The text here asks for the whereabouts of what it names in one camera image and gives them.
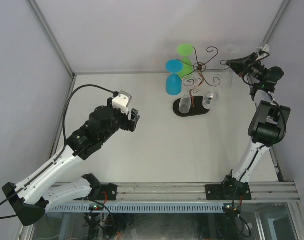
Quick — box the clear wine glass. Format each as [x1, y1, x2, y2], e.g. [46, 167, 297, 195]
[202, 76, 221, 110]

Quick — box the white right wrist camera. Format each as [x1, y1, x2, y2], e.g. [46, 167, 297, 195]
[255, 44, 270, 61]

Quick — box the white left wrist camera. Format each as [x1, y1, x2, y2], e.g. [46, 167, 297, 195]
[112, 91, 133, 115]

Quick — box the clear flute glass front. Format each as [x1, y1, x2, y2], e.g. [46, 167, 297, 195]
[178, 74, 201, 114]

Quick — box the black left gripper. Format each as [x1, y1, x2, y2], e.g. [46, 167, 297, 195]
[99, 97, 139, 144]

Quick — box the blue slotted cable duct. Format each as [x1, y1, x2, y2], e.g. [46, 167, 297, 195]
[49, 202, 225, 214]

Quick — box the green plastic wine glass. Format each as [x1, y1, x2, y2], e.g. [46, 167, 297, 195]
[177, 43, 194, 78]

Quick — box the clear tall champagne flute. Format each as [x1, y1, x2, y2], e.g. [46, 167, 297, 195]
[217, 44, 240, 90]

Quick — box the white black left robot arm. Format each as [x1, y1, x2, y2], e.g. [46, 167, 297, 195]
[2, 92, 140, 227]

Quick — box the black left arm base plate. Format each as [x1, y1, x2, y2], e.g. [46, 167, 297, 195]
[88, 183, 118, 201]

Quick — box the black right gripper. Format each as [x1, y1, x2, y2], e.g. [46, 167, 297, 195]
[227, 52, 268, 83]

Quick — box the black left camera cable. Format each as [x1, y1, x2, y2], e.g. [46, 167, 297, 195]
[0, 84, 120, 220]

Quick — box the metal wine glass rack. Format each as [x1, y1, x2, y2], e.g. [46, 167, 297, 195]
[172, 43, 221, 117]

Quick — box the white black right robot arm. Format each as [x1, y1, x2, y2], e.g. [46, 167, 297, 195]
[221, 49, 291, 200]

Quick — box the aluminium mounting rail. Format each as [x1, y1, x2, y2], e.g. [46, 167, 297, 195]
[112, 182, 300, 203]

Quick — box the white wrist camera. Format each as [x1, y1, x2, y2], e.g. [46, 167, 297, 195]
[255, 44, 270, 61]
[112, 91, 133, 115]

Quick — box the blue plastic wine glass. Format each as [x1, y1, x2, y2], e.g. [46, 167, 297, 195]
[165, 59, 183, 96]

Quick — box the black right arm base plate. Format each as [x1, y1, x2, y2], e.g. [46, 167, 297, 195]
[205, 184, 252, 201]

